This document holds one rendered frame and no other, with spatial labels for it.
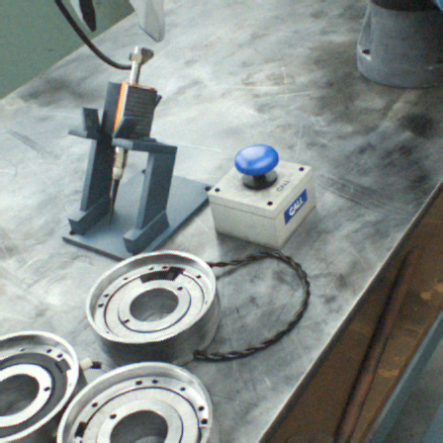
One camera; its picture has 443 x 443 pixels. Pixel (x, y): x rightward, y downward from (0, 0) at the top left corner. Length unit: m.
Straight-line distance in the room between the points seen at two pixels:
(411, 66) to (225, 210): 0.31
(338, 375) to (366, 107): 0.31
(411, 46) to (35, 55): 1.90
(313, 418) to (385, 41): 0.43
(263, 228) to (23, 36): 2.00
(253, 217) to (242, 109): 0.26
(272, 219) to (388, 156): 0.18
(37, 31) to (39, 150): 1.74
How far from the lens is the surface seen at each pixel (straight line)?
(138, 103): 0.71
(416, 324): 0.96
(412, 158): 0.79
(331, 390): 0.90
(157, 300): 0.64
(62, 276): 0.73
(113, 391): 0.57
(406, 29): 0.90
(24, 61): 2.63
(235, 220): 0.70
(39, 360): 0.61
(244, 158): 0.68
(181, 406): 0.54
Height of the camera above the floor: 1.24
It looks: 37 degrees down
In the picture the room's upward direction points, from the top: 12 degrees counter-clockwise
